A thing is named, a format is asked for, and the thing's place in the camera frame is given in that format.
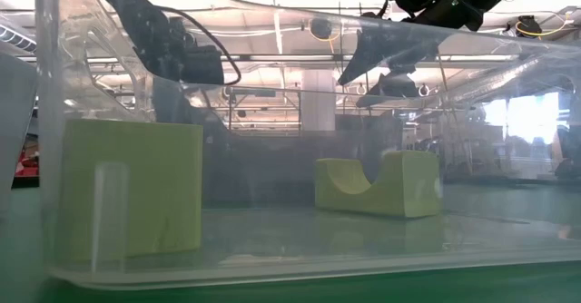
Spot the yellow cube block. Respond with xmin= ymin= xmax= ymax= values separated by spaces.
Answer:
xmin=57 ymin=118 xmax=204 ymax=262

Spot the yellow arch block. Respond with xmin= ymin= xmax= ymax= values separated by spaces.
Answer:
xmin=314 ymin=150 xmax=444 ymax=219

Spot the clear plastic bin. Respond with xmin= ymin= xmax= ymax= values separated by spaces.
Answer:
xmin=34 ymin=0 xmax=581 ymax=291

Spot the white building column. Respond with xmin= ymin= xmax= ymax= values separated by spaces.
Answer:
xmin=300 ymin=69 xmax=337 ymax=132

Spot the dark smoky plastic bin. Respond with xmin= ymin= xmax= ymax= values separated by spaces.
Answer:
xmin=199 ymin=112 xmax=405 ymax=207

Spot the red cart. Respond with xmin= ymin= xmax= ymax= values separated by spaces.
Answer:
xmin=15 ymin=154 xmax=40 ymax=178

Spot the green table mat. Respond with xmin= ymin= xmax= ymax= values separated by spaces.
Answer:
xmin=0 ymin=182 xmax=581 ymax=303

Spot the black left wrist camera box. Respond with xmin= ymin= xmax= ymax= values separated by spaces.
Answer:
xmin=180 ymin=44 xmax=227 ymax=86

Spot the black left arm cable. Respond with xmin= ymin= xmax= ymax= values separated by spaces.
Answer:
xmin=153 ymin=5 xmax=242 ymax=87

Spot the black ceiling cable reel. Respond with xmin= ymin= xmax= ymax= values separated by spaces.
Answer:
xmin=310 ymin=16 xmax=334 ymax=41
xmin=515 ymin=15 xmax=544 ymax=39

